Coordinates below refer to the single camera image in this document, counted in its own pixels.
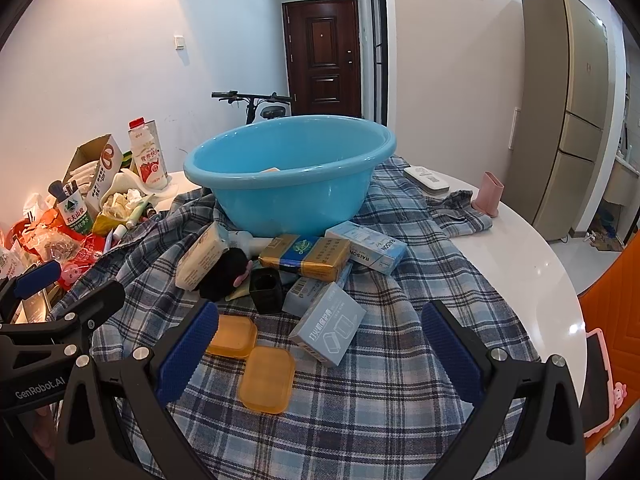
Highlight cream soap bar pack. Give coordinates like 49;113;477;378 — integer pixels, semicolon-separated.
176;222;229;292

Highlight black plush toy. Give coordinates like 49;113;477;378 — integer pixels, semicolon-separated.
196;247;252;302

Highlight orange soap box lid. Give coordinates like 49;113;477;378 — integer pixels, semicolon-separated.
238;346;295;414

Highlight small black box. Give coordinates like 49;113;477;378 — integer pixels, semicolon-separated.
250;268;285;314

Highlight grey-blue product box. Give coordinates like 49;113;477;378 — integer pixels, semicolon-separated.
288;283;367;366

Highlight gold blue packet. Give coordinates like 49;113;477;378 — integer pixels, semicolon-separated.
258;234;350;282

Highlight light blue carton box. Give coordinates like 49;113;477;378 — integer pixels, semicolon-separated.
324;221;407;275

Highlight red snack bags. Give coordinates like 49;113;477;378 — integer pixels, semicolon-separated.
1;209;105;292

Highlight pink case tablet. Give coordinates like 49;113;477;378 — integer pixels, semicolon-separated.
580;328;627;438

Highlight white crumpled tissue pile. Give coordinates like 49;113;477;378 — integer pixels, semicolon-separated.
100;169;171;221

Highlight open cardboard snack box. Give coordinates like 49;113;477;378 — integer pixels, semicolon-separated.
62;133;122;219

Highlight orange chair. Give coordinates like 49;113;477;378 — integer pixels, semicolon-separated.
578;235;640;453

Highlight white tube bottle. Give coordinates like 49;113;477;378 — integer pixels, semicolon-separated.
218;226;272;259

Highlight strawberry milk bottle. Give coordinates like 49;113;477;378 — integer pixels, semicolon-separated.
128;117;167;190

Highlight blue plaid cloth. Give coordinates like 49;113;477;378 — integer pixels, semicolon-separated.
51;156;539;479

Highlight light blue flat box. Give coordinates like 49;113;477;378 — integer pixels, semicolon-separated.
282;276;330;318

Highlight blue plastic basin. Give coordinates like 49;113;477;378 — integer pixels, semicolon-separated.
183;115;397;237

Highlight pink cup holder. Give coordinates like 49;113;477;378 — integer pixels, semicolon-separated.
471;171;504;218

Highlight black bicycle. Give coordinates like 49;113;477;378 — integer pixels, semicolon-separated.
210;90;292;125

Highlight white remote control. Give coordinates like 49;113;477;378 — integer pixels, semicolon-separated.
404;166;450;195

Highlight beige refrigerator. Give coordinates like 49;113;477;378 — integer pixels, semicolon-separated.
502;0;608;240

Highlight dark red door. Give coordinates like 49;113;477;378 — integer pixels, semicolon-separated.
282;0;361;117

